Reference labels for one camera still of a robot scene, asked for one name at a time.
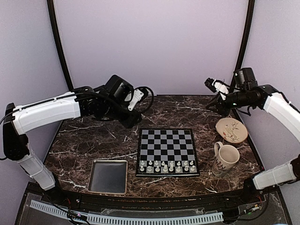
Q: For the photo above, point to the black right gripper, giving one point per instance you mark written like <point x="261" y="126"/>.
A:
<point x="222" y="109"/>

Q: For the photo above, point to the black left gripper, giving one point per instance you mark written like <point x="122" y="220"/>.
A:
<point x="131" y="122"/>

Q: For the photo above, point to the black grey chessboard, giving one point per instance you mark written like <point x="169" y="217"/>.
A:
<point x="166" y="145"/>

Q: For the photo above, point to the metal tray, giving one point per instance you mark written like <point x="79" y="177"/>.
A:
<point x="108" y="177"/>

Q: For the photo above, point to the white king chess piece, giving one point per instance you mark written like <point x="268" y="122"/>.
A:
<point x="171" y="168"/>

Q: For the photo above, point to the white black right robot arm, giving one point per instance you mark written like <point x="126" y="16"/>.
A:
<point x="273" y="102"/>

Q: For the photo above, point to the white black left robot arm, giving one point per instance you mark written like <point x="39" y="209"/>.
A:
<point x="29" y="129"/>

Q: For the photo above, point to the round wooden bird coaster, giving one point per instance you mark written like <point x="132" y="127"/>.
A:
<point x="232" y="130"/>

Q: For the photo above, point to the cream floral mug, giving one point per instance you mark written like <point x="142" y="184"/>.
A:
<point x="226" y="157"/>

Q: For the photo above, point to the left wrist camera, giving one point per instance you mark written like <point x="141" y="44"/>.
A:
<point x="138" y="94"/>

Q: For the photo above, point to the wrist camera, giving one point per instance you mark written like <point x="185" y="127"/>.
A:
<point x="138" y="94"/>
<point x="216" y="86"/>

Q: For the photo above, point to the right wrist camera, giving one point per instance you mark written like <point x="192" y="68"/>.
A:
<point x="216" y="86"/>

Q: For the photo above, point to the black right frame post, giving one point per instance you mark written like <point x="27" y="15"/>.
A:
<point x="246" y="32"/>

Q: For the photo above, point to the black frame post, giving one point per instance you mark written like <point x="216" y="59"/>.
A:
<point x="58" y="44"/>
<point x="246" y="32"/>

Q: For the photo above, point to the white slotted cable duct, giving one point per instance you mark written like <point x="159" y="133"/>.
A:
<point x="117" y="217"/>

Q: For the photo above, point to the black left frame post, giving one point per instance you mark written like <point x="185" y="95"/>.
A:
<point x="58" y="44"/>

